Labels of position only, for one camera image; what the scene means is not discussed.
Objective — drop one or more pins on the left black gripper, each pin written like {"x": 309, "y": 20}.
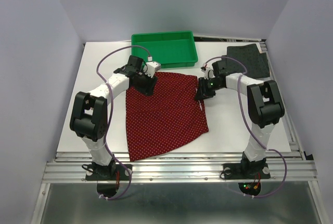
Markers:
{"x": 148, "y": 90}

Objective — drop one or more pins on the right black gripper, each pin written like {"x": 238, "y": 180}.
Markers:
{"x": 202, "y": 92}

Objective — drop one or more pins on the red polka dot skirt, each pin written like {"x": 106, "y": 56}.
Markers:
{"x": 167, "y": 120}

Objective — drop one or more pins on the dark grey dotted skirt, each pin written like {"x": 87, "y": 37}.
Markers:
{"x": 250, "y": 56}

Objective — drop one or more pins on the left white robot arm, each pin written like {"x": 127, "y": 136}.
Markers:
{"x": 92, "y": 111}

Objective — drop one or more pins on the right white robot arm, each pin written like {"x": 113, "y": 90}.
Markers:
{"x": 265, "y": 109}

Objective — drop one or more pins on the green plastic tray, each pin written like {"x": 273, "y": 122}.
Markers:
{"x": 170, "y": 49}

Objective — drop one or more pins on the folded orange floral skirt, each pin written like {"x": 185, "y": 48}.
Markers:
{"x": 260, "y": 50}

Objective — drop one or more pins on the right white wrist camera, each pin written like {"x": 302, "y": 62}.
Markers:
{"x": 208, "y": 71}

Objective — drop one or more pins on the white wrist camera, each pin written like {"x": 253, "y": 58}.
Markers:
{"x": 208, "y": 71}
{"x": 151, "y": 68}

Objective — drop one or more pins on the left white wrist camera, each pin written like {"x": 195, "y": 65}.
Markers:
{"x": 151, "y": 68}

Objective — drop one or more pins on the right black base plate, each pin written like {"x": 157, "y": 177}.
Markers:
{"x": 236, "y": 171}

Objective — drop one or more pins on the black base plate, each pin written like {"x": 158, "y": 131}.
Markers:
{"x": 236, "y": 171}
{"x": 119, "y": 173}

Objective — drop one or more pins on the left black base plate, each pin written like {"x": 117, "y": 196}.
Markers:
{"x": 119, "y": 173}

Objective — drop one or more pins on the aluminium rail frame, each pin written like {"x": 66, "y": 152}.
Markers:
{"x": 173, "y": 168}

